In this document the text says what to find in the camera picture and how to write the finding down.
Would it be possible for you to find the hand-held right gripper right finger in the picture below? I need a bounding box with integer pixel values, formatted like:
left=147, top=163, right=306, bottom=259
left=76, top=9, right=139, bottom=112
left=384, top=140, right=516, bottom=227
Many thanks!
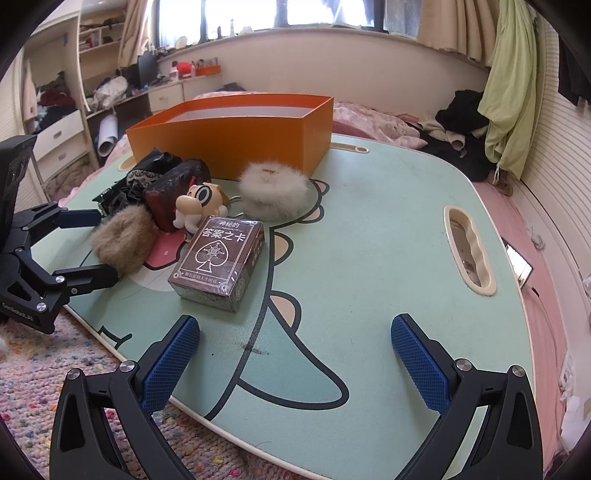
left=390, top=313, right=543, bottom=480

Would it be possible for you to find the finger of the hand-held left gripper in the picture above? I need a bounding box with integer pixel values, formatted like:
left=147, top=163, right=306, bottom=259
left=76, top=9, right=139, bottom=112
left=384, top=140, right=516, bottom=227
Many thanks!
left=16, top=203, right=104, bottom=241
left=50, top=263, right=122, bottom=297

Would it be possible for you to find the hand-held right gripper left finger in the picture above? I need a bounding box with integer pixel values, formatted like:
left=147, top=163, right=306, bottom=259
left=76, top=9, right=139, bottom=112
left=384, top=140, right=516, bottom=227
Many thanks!
left=48, top=314, right=201, bottom=480

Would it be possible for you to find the brown fluffy scrunchie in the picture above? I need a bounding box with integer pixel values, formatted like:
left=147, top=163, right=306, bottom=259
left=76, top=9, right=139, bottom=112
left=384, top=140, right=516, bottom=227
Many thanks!
left=90, top=204, right=158, bottom=278

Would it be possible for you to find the black lace cloth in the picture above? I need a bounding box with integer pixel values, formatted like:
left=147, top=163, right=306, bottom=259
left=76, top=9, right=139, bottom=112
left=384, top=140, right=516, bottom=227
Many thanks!
left=122, top=148, right=183, bottom=204

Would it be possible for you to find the dark red pouch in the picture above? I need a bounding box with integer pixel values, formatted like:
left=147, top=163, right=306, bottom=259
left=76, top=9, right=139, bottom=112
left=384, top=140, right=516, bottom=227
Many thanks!
left=144, top=159, right=212, bottom=230

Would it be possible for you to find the dark playing card box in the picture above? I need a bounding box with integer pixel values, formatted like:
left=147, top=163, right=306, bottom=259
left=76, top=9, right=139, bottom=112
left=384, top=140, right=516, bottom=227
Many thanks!
left=167, top=215, right=266, bottom=313

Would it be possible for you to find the cartoon figurine keychain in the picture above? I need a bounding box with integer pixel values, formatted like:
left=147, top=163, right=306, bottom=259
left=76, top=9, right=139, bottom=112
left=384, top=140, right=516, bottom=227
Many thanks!
left=173, top=181, right=230, bottom=232

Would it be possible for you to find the orange cardboard box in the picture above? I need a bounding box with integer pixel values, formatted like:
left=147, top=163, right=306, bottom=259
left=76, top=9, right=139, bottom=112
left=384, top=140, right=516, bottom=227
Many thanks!
left=126, top=93, right=334, bottom=181

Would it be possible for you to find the white fluffy scrunchie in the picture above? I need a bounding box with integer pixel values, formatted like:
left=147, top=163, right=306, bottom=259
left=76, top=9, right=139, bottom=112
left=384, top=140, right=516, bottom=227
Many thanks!
left=238, top=159, right=315, bottom=220

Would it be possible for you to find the green cartoon printed desktop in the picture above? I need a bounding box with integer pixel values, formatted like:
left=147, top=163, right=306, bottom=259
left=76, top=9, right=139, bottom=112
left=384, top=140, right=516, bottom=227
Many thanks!
left=58, top=131, right=536, bottom=480

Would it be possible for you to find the cream drawer cabinet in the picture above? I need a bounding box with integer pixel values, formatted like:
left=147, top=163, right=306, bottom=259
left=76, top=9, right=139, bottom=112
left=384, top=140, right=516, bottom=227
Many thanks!
left=21, top=46, right=100, bottom=185

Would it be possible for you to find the white rolled paper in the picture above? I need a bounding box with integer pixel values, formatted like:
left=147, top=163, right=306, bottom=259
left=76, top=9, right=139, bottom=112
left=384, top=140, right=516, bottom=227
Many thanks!
left=96, top=114, right=120, bottom=157

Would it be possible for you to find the white crumpled bag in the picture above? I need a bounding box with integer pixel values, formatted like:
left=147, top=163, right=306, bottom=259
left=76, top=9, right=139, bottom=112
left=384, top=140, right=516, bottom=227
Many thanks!
left=92, top=75, right=129, bottom=110

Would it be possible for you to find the black smartphone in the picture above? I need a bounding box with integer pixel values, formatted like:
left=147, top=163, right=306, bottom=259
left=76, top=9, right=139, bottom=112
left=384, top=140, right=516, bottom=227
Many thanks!
left=503, top=240, right=534, bottom=289

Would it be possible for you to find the cream desk with drawers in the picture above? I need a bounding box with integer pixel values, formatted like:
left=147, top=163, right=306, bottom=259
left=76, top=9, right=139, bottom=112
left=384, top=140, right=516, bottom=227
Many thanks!
left=148, top=74, right=223, bottom=114

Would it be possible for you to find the black computer monitor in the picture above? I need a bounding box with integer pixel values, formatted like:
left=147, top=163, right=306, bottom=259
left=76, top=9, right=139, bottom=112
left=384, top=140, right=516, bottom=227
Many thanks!
left=137, top=52, right=159, bottom=91

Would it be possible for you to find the cream bookshelf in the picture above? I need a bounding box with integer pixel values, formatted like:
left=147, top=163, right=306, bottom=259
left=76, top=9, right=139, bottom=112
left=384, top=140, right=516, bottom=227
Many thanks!
left=76, top=0, right=128, bottom=116

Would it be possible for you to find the beige curtain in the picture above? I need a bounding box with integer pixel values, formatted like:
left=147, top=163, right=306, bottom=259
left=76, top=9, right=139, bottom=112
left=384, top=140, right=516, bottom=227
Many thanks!
left=117, top=0, right=160, bottom=70
left=418, top=0, right=502, bottom=68

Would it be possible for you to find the pile of black clothes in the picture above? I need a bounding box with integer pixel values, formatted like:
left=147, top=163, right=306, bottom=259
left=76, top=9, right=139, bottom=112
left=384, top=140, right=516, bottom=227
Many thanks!
left=420, top=90, right=497, bottom=182

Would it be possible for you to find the pink floral quilt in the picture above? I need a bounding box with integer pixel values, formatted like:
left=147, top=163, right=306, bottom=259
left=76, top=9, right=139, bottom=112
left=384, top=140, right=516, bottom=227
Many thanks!
left=191, top=90, right=428, bottom=151

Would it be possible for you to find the light green hanging garment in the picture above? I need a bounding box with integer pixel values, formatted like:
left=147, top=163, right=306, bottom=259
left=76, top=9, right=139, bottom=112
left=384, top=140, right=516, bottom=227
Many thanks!
left=478, top=0, right=539, bottom=181

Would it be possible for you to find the dark hanging garment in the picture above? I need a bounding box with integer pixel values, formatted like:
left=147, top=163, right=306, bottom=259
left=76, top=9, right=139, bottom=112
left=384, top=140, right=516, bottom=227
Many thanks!
left=556, top=28, right=591, bottom=107

